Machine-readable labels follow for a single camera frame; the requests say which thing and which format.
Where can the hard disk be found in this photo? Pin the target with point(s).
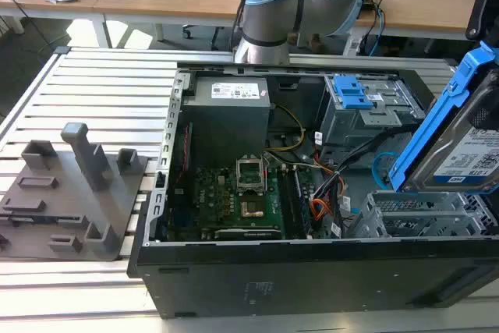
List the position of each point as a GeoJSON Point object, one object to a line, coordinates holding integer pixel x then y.
{"type": "Point", "coordinates": [460, 161]}

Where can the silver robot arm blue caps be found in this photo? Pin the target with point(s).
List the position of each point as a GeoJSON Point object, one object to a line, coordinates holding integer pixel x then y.
{"type": "Point", "coordinates": [273, 17]}

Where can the metal disk bay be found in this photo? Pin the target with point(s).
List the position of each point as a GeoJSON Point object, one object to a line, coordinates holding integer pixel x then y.
{"type": "Point", "coordinates": [409, 216]}

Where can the black RAM slot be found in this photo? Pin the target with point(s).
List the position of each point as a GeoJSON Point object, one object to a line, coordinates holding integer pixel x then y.
{"type": "Point", "coordinates": [287, 196]}
{"type": "Point", "coordinates": [303, 200]}
{"type": "Point", "coordinates": [297, 196]}
{"type": "Point", "coordinates": [282, 196]}

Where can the blue plastic drive clip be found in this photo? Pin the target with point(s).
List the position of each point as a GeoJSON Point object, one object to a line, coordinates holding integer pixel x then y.
{"type": "Point", "coordinates": [352, 95]}

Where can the grey metal drive cage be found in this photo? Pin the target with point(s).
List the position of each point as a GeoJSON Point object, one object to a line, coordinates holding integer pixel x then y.
{"type": "Point", "coordinates": [351, 126]}

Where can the grey power supply unit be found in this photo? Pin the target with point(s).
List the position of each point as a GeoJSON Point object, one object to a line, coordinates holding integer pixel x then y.
{"type": "Point", "coordinates": [226, 122]}

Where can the CPU socket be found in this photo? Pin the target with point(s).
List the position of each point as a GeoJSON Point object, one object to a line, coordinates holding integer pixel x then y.
{"type": "Point", "coordinates": [252, 208]}

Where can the green motherboard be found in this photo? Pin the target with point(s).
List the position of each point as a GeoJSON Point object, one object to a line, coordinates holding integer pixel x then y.
{"type": "Point", "coordinates": [218, 200]}

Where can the black graphics card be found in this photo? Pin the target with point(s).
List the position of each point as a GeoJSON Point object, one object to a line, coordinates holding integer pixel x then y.
{"type": "Point", "coordinates": [241, 234]}

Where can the black PC case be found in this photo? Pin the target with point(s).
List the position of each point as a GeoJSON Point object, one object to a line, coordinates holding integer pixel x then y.
{"type": "Point", "coordinates": [273, 290]}

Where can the grey parts rack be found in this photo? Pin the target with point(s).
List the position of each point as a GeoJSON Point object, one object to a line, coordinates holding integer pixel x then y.
{"type": "Point", "coordinates": [58, 208]}

